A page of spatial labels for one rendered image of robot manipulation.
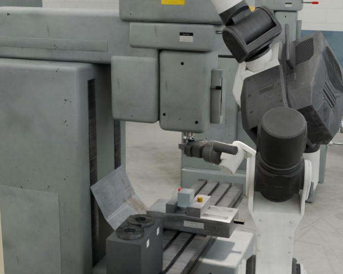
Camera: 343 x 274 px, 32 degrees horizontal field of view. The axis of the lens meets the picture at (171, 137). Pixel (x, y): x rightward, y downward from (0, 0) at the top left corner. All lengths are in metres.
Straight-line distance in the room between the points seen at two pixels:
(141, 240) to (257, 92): 0.58
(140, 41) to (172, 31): 0.13
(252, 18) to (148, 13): 0.53
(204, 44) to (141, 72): 0.27
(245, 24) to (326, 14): 6.96
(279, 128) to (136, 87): 0.90
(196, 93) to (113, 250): 0.69
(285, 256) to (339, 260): 2.64
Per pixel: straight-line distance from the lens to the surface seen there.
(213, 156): 2.28
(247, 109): 1.79
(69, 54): 2.43
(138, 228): 1.96
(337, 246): 4.62
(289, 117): 1.57
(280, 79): 1.79
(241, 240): 2.57
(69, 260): 2.55
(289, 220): 1.75
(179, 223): 2.43
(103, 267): 2.60
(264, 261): 1.79
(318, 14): 8.78
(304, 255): 4.42
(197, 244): 2.32
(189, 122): 2.29
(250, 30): 1.82
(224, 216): 2.41
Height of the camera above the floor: 1.89
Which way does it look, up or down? 15 degrees down
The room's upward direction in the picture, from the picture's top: 1 degrees clockwise
